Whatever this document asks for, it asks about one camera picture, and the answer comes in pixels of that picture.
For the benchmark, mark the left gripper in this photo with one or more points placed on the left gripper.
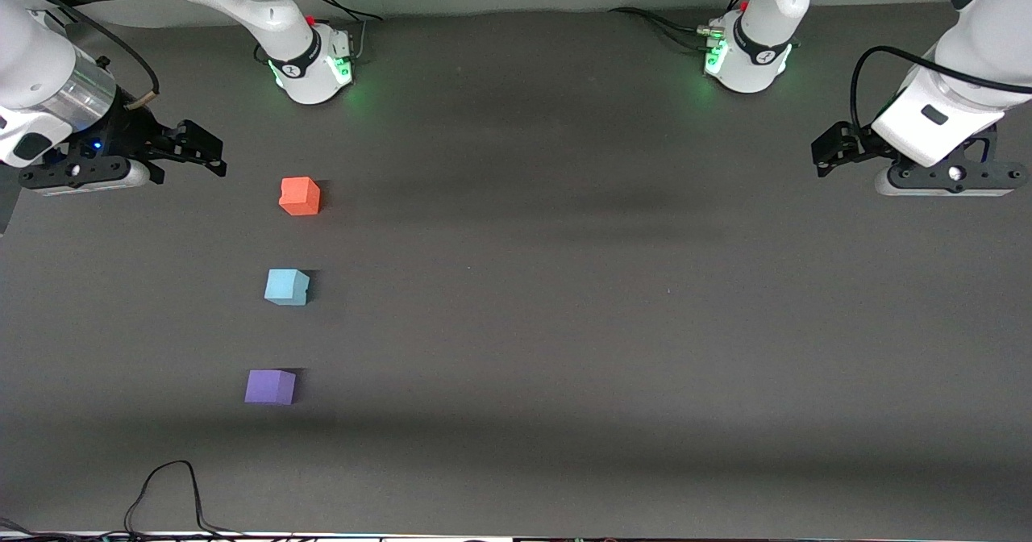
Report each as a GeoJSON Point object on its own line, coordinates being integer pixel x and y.
{"type": "Point", "coordinates": [859, 144]}

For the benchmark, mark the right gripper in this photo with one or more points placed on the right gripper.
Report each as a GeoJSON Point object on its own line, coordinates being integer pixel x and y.
{"type": "Point", "coordinates": [135, 132]}

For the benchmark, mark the light blue block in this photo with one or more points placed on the light blue block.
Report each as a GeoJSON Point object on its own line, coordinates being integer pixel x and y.
{"type": "Point", "coordinates": [285, 287]}

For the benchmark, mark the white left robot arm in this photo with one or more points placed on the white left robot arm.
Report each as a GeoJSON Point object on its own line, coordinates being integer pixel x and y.
{"type": "Point", "coordinates": [758, 58]}

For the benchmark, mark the orange block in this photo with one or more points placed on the orange block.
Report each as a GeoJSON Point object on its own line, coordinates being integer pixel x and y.
{"type": "Point", "coordinates": [299, 197]}

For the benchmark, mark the purple block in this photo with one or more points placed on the purple block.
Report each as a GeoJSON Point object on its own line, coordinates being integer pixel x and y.
{"type": "Point", "coordinates": [269, 387]}

